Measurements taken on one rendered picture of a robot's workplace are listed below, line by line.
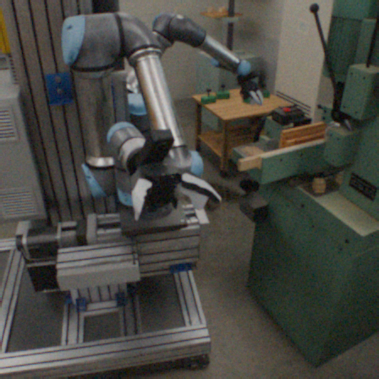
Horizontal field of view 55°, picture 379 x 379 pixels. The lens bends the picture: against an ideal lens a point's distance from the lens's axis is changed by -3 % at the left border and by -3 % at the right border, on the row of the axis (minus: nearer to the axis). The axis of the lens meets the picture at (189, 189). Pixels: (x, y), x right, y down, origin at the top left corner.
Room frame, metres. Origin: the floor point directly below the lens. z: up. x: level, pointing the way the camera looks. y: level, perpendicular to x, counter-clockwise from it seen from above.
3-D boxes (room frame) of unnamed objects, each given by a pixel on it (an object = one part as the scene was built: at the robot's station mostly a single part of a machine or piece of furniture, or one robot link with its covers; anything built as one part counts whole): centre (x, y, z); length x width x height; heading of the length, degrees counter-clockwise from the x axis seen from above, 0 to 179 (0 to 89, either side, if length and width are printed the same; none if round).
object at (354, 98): (1.14, -0.55, 1.23); 0.09 x 0.08 x 0.15; 26
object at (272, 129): (1.53, -0.43, 0.92); 0.15 x 0.13 x 0.09; 116
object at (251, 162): (1.32, -0.43, 0.92); 0.56 x 0.02 x 0.04; 116
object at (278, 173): (1.46, -0.47, 0.87); 0.61 x 0.30 x 0.06; 116
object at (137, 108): (1.56, 0.24, 0.98); 0.13 x 0.12 x 0.14; 37
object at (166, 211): (1.07, 0.14, 0.87); 0.15 x 0.15 x 0.10
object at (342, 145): (1.16, -0.53, 1.02); 0.09 x 0.07 x 0.12; 116
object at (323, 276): (1.29, -0.65, 0.36); 0.58 x 0.45 x 0.71; 26
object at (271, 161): (1.33, -0.54, 0.93); 0.60 x 0.02 x 0.06; 116
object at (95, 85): (1.01, 0.26, 1.19); 0.15 x 0.12 x 0.55; 116
